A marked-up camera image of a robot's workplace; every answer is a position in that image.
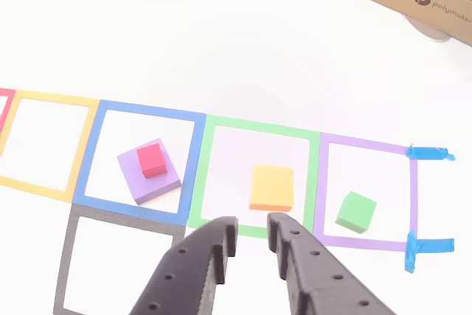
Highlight green cube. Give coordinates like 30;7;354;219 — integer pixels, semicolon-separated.
334;191;378;235

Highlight large purple cube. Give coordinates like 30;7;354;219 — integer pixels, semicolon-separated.
117;137;182;206

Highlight orange cube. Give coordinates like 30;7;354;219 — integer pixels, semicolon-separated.
249;164;295;212

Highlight small red cube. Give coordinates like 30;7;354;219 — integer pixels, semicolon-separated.
136;143;168;179

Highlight grey round disc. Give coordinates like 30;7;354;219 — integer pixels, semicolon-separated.
401;14;453;43

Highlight purple square frame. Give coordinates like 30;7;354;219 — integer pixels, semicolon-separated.
313;132;420;253

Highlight green square frame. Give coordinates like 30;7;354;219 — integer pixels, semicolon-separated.
187;114;321;239

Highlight black square frame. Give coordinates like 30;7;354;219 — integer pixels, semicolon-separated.
52;202;185;315

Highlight blue square frame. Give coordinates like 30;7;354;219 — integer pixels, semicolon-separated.
72;100;207;226

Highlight orange square frame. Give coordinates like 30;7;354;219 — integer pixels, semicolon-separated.
0;89;100;204

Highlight red square frame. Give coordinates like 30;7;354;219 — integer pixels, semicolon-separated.
0;88;16;131

